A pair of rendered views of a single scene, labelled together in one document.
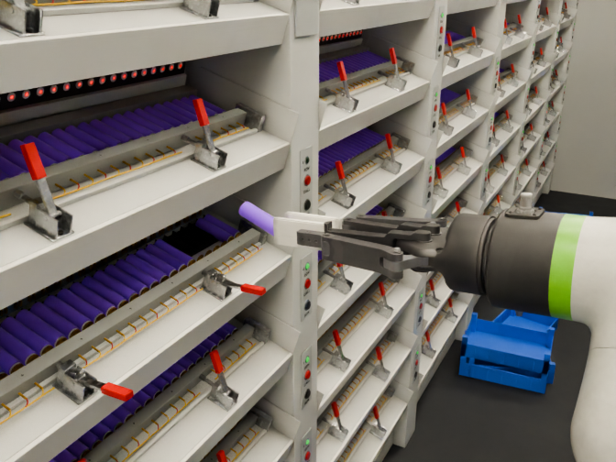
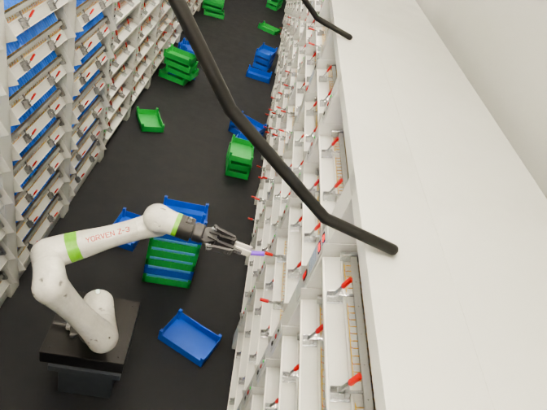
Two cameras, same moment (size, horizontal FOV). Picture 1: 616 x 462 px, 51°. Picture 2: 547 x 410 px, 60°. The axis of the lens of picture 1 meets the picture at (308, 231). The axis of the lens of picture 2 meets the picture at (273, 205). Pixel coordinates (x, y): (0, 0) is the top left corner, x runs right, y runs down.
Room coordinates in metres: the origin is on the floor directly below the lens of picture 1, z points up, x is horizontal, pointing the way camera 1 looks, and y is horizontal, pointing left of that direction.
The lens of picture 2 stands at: (1.77, -0.78, 2.38)
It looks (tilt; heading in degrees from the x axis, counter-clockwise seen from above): 37 degrees down; 143
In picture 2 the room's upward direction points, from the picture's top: 21 degrees clockwise
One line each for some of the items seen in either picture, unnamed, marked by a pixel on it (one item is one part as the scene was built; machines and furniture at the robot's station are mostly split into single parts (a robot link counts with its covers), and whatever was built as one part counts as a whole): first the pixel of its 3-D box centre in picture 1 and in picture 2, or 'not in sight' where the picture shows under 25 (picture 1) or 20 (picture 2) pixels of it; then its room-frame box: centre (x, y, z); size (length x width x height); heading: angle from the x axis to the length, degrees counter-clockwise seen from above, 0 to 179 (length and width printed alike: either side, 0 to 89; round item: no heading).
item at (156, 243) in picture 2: not in sight; (177, 233); (-0.19, 0.08, 0.36); 0.30 x 0.20 x 0.08; 69
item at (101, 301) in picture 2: not in sight; (98, 313); (0.41, -0.47, 0.51); 0.16 x 0.13 x 0.19; 178
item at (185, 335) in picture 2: not in sight; (190, 337); (0.33, 0.08, 0.04); 0.30 x 0.20 x 0.08; 39
